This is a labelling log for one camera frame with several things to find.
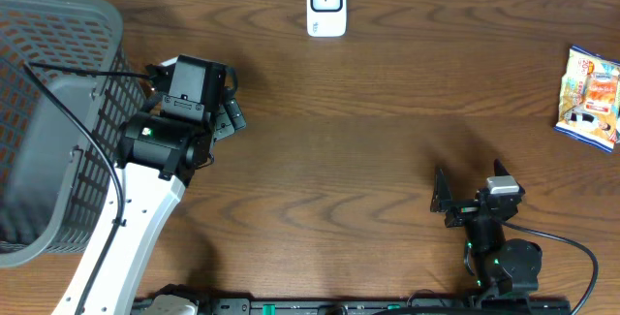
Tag orange small box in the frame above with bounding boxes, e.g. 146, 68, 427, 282
584, 73, 619, 114

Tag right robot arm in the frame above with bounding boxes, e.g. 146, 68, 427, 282
430, 160, 542, 301

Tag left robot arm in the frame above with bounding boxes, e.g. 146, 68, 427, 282
54, 55, 246, 314

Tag white barcode scanner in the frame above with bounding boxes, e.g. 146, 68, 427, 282
306, 0, 347, 38

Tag grey plastic mesh basket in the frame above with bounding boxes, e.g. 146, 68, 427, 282
1, 0, 145, 268

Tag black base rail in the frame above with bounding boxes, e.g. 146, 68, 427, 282
129, 284, 572, 315

